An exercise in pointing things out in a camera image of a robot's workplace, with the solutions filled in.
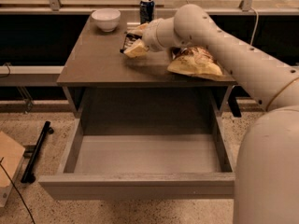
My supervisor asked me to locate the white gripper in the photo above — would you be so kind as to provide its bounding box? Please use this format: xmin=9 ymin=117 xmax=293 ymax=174
xmin=123 ymin=19 xmax=164 ymax=58

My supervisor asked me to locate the black rxbar chocolate bar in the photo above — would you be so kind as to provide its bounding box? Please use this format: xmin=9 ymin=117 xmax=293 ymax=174
xmin=120 ymin=33 xmax=139 ymax=53

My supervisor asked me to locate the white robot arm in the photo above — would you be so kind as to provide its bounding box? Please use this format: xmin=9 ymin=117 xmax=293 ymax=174
xmin=135 ymin=4 xmax=299 ymax=224

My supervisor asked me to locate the grey counter cabinet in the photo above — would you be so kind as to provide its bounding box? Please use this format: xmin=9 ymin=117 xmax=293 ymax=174
xmin=57 ymin=9 xmax=240 ymax=117

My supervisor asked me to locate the open grey top drawer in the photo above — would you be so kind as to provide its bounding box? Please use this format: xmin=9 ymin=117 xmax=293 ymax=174
xmin=39 ymin=110 xmax=235 ymax=200

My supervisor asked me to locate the dark blue soda can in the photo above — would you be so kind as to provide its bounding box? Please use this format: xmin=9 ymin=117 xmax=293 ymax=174
xmin=139 ymin=0 xmax=155 ymax=23

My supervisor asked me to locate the white ceramic bowl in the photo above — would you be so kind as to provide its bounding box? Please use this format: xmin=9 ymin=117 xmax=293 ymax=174
xmin=92 ymin=8 xmax=121 ymax=32

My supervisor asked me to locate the sea salt chips bag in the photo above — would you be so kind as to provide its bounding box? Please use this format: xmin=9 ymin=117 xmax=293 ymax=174
xmin=167 ymin=47 xmax=223 ymax=81

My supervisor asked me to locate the black metal bar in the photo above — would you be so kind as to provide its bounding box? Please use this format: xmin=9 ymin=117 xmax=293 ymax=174
xmin=21 ymin=121 xmax=54 ymax=183

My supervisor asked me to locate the metal window railing frame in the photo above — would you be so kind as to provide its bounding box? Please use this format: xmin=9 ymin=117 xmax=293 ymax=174
xmin=0 ymin=0 xmax=299 ymax=16

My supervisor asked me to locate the white hanging cable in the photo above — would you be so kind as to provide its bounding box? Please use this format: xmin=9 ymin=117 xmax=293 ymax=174
xmin=249 ymin=7 xmax=260 ymax=47

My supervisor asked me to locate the black cable on floor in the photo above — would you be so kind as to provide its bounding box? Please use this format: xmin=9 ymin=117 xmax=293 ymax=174
xmin=0 ymin=156 xmax=37 ymax=224

